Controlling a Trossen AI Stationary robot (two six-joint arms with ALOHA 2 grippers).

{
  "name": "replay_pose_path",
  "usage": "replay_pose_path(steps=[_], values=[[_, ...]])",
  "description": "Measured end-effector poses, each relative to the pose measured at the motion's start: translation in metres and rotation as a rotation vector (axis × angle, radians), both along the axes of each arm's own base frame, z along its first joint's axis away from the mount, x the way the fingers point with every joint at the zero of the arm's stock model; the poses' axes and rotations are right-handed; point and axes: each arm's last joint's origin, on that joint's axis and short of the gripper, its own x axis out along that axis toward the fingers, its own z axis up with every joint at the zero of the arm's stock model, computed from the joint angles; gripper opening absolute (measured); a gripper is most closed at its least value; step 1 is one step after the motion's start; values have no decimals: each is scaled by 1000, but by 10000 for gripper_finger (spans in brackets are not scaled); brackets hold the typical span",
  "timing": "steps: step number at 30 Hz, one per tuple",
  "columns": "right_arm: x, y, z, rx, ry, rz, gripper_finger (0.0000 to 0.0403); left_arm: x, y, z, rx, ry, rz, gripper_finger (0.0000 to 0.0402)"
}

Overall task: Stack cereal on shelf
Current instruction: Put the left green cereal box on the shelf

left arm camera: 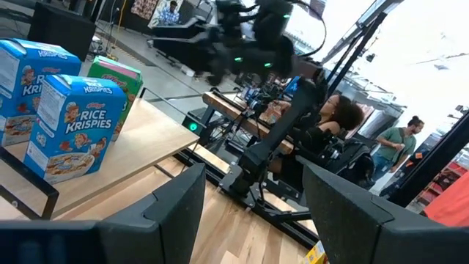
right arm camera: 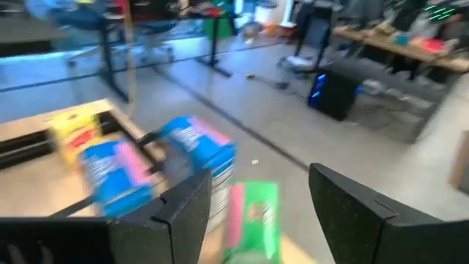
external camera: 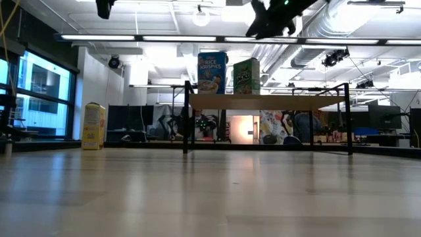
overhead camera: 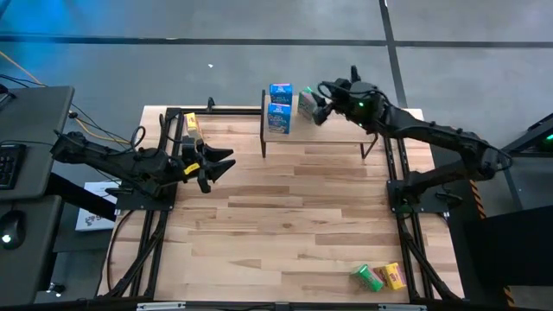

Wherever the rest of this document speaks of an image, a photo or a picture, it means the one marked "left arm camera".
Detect black metal frame post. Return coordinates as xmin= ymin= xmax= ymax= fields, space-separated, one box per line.
xmin=324 ymin=0 xmax=404 ymax=98
xmin=379 ymin=111 xmax=469 ymax=209

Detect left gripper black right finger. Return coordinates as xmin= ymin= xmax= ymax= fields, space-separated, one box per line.
xmin=303 ymin=163 xmax=450 ymax=264

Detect yellow Corn Pops cereal box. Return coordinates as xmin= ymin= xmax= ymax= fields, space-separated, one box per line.
xmin=300 ymin=240 xmax=329 ymax=264

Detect standing person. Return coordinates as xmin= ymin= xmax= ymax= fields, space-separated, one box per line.
xmin=372 ymin=115 xmax=426 ymax=183

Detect neighbouring wooden table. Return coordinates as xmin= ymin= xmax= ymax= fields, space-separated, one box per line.
xmin=201 ymin=91 xmax=294 ymax=155

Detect seated person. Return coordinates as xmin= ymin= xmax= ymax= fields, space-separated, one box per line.
xmin=269 ymin=94 xmax=366 ymax=191

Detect green Apple Jacks cereal box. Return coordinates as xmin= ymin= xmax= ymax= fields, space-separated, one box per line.
xmin=86 ymin=54 xmax=144 ymax=142

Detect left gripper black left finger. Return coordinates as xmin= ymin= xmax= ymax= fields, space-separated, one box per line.
xmin=95 ymin=163 xmax=207 ymax=264

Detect black office chair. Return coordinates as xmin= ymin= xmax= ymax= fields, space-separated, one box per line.
xmin=322 ymin=141 xmax=374 ymax=188

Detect wooden shelf black metal legs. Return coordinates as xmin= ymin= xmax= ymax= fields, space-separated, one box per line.
xmin=0 ymin=87 xmax=200 ymax=221

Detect blue Rice Krispies cereal box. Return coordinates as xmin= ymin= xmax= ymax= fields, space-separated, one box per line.
xmin=0 ymin=38 xmax=82 ymax=147
xmin=23 ymin=74 xmax=128 ymax=186

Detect red fabric panel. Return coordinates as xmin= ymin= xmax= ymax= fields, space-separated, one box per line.
xmin=424 ymin=172 xmax=469 ymax=228

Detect black speaker cabinet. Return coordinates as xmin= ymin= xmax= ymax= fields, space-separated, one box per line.
xmin=27 ymin=1 xmax=97 ymax=62

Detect person at distant desk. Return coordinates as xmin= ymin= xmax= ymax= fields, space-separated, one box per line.
xmin=158 ymin=0 xmax=181 ymax=26

